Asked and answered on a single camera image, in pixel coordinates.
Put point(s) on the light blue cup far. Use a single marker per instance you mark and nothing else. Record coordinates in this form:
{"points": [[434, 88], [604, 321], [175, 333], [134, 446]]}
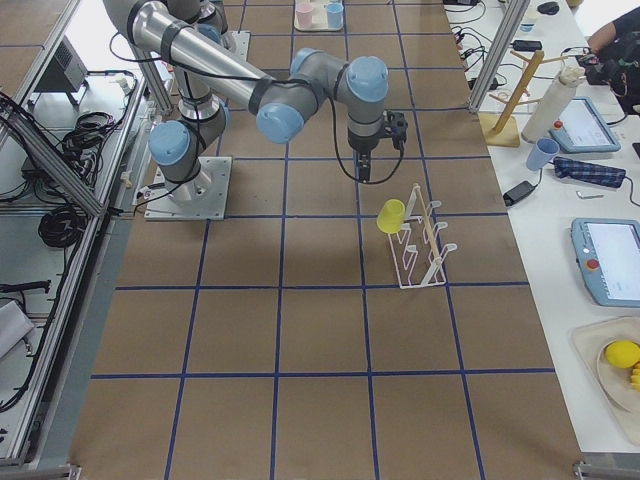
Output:
{"points": [[334, 15]]}

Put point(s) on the yellow lemon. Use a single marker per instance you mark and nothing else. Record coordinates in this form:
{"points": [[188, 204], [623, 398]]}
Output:
{"points": [[622, 354]]}

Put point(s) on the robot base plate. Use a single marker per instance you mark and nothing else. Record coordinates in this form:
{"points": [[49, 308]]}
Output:
{"points": [[203, 198]]}

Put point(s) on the cream serving tray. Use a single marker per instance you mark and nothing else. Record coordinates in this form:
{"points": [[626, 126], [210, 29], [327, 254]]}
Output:
{"points": [[319, 16]]}

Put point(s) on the plaid blue cloth pouch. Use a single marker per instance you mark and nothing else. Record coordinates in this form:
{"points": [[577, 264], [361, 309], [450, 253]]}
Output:
{"points": [[589, 172]]}

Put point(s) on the aluminium frame post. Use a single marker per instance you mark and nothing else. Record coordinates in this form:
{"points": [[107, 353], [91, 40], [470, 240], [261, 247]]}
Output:
{"points": [[505, 32]]}

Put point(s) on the blue teach pendant far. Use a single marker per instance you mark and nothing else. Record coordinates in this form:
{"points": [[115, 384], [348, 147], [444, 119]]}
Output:
{"points": [[583, 130]]}

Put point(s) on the blue cup on desk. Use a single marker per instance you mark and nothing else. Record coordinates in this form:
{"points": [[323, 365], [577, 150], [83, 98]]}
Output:
{"points": [[543, 152]]}

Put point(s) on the pink cup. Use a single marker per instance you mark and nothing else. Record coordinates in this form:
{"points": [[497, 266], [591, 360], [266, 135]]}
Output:
{"points": [[304, 15]]}

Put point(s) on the black power brick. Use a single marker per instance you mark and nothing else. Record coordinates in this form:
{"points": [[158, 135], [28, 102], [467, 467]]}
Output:
{"points": [[518, 193]]}

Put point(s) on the blue teach pendant near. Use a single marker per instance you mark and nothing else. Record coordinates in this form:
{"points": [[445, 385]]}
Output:
{"points": [[607, 254]]}

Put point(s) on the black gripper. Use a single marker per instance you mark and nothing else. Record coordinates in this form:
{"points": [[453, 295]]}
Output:
{"points": [[362, 142]]}

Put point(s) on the cream plate tray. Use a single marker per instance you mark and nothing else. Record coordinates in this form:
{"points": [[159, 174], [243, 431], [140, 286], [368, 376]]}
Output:
{"points": [[623, 400]]}

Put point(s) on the yellow plastic cup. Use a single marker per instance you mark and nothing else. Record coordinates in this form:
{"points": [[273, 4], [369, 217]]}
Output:
{"points": [[391, 216]]}

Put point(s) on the cream thermos bottle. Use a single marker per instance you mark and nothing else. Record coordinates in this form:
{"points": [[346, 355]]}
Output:
{"points": [[556, 98]]}

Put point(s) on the blue teach pendant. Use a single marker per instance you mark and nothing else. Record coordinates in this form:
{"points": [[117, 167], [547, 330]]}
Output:
{"points": [[583, 130], [607, 254]]}

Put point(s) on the wooden mug tree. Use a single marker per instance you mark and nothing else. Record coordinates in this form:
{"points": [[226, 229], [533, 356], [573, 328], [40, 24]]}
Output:
{"points": [[502, 130]]}

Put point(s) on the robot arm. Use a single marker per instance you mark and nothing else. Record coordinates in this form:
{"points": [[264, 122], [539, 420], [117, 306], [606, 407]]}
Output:
{"points": [[191, 36]]}

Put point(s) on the white wire cup rack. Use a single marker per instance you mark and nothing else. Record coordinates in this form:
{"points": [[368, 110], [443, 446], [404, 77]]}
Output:
{"points": [[417, 253]]}

